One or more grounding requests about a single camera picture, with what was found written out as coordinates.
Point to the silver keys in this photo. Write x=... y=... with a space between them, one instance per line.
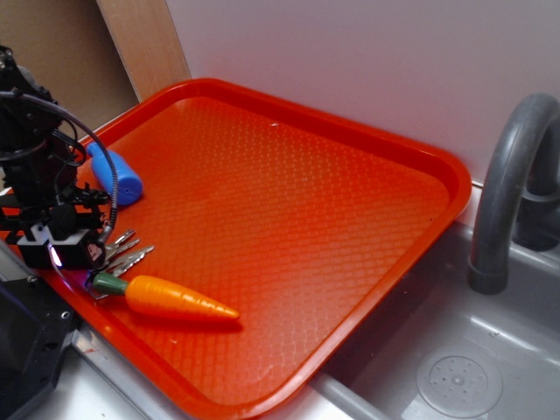
x=122 y=254

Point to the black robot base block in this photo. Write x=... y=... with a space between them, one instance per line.
x=36 y=331

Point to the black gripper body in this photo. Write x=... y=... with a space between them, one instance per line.
x=44 y=193

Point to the blue toy bottle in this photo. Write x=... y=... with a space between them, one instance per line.
x=129 y=185

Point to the orange toy carrot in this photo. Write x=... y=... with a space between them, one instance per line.
x=156 y=297

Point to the light wooden board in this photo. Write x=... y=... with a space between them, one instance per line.
x=147 y=42

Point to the grey toy faucet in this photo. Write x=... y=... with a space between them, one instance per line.
x=519 y=203

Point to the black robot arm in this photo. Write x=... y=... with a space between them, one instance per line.
x=30 y=125

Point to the grey toy sink basin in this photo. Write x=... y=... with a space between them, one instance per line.
x=436 y=349

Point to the orange plastic tray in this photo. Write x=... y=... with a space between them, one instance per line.
x=301 y=221

